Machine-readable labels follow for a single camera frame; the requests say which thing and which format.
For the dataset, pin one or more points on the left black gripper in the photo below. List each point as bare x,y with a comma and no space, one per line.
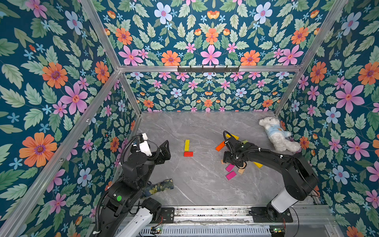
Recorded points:
165,154

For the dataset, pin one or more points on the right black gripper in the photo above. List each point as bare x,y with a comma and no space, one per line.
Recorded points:
230,157

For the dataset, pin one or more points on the small red block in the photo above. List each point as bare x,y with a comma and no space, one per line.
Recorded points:
188,154

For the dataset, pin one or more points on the long yellow block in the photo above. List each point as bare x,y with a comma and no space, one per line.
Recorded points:
187,145

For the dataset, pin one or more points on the magenta block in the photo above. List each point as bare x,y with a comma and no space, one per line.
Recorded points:
231,175
230,167

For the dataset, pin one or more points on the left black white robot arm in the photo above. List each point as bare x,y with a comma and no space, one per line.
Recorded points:
137,162

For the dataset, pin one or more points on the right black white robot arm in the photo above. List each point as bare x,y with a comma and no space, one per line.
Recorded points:
299,178

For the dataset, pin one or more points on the yellow block at pile top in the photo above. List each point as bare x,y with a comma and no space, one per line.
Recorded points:
229,136

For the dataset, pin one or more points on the orange block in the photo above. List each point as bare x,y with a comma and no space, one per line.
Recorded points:
220,146

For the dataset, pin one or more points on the yellow block lower right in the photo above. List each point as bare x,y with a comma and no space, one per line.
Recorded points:
258,165

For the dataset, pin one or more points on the floral fabric pouch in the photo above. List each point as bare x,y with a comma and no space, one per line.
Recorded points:
162,186

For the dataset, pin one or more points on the white teddy bear plush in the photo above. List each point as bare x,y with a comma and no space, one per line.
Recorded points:
278,136

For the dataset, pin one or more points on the white vented strip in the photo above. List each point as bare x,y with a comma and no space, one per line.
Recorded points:
202,231

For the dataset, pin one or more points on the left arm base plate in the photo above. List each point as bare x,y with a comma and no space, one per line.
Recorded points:
163,215

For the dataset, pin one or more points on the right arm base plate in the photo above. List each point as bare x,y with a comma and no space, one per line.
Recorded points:
270,215

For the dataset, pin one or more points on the metal hook rail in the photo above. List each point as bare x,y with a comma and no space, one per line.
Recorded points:
208,69

